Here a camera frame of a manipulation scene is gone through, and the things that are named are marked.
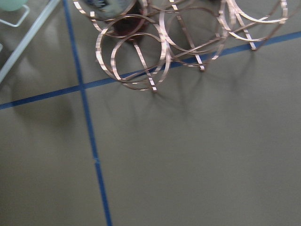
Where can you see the middle tea bottle in rack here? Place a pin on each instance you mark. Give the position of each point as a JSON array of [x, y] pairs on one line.
[[125, 17]]

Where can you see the mint green cup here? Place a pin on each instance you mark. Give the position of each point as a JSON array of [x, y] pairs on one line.
[[12, 5]]

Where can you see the copper wire bottle rack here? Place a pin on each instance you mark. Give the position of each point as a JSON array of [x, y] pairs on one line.
[[192, 33]]

